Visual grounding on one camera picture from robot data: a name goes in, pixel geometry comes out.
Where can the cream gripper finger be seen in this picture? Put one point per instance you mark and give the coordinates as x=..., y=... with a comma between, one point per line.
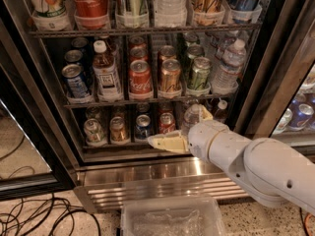
x=204, y=113
x=173, y=141

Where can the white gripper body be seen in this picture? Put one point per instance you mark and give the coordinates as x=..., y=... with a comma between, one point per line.
x=201, y=140

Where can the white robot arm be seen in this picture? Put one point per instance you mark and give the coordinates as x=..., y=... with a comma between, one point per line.
x=271, y=172

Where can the water bottle bottom shelf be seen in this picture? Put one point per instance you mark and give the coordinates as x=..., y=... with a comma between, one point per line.
x=191, y=117

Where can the tea bottle bottom shelf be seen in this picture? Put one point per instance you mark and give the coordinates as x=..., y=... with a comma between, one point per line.
x=220, y=112

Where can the red can bottom shelf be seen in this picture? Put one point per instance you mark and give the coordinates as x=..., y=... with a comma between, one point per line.
x=166, y=123

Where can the blue can bottom shelf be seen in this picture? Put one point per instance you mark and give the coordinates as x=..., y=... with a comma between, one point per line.
x=143, y=127

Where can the front green can middle shelf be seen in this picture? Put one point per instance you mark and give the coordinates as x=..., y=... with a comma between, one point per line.
x=199, y=73

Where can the front water bottle middle shelf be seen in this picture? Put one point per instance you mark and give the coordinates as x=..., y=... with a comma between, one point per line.
x=230, y=67

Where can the gold can bottom shelf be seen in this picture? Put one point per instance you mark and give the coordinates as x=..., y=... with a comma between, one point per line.
x=118, y=131

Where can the front red cola can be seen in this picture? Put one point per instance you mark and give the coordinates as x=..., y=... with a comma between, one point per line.
x=140, y=77

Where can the rear green can middle shelf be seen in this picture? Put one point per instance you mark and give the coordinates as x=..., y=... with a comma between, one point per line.
x=190, y=38

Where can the green white can bottom shelf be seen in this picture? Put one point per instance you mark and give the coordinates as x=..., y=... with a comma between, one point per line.
x=93, y=131

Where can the steel fridge base grille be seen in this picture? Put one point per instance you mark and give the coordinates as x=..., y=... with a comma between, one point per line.
x=109, y=186

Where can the blue can right fridge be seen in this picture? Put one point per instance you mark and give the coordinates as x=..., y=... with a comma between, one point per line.
x=301, y=115

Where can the rear red cola can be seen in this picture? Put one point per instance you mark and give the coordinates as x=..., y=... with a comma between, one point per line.
x=136, y=41

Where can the front blue can middle shelf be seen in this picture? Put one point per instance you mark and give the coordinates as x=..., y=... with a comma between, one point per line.
x=75, y=81

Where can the rear blue can middle shelf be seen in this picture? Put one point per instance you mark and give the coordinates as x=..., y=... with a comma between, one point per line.
x=79, y=42

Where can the open glass fridge door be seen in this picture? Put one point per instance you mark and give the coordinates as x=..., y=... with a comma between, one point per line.
x=33, y=150

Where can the red cola can top shelf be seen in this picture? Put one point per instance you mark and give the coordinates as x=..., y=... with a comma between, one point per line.
x=90, y=0

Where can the clear plastic bin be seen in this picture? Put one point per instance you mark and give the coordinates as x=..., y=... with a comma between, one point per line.
x=175, y=216

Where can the brown tea bottle white cap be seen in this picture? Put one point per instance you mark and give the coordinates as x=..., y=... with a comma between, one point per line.
x=106, y=73

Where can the middle wire shelf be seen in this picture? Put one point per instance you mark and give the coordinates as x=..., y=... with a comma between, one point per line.
x=151, y=100

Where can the wire shelf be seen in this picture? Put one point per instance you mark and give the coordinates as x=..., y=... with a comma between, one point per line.
x=151, y=100
x=102, y=32

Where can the top wire shelf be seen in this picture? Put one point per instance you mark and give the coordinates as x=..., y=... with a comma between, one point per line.
x=102, y=32

